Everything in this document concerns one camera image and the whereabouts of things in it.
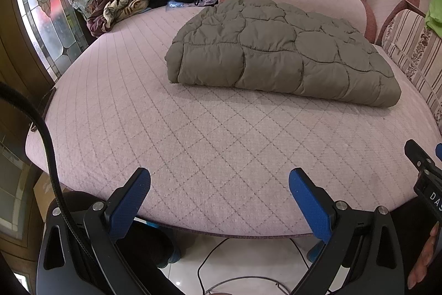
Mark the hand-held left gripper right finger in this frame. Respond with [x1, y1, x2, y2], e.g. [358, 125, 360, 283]
[289, 167, 404, 295]

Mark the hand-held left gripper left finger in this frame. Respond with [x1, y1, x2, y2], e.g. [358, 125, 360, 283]
[36, 167, 152, 295]

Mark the olive quilted jacket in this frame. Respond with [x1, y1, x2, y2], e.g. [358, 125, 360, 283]
[165, 0, 402, 108]

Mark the person's right hand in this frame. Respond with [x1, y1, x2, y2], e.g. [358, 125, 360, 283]
[407, 222, 442, 290]

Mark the pink quilted bed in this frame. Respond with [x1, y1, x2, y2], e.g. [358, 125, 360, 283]
[26, 1, 442, 239]

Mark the cardboard box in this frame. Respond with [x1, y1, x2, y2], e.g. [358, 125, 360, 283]
[33, 171, 64, 223]

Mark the striped floral cushion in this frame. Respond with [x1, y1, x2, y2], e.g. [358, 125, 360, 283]
[380, 10, 442, 130]

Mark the green cloth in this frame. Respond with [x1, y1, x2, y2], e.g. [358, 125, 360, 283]
[425, 0, 442, 35]

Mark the pink cushion with red edge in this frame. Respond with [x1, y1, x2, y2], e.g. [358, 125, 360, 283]
[366, 0, 436, 43]

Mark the brown cloth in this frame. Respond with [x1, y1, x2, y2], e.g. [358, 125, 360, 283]
[86, 0, 180, 38]

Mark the stained glass window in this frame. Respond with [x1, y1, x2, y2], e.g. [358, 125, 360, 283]
[14, 0, 90, 81]

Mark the thin black floor cable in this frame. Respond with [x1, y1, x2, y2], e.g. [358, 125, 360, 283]
[289, 238, 313, 270]
[197, 238, 230, 295]

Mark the dark strap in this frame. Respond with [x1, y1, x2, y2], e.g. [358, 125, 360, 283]
[30, 88, 57, 133]

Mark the wooden window frame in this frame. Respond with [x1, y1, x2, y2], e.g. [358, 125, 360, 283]
[0, 0, 90, 157]

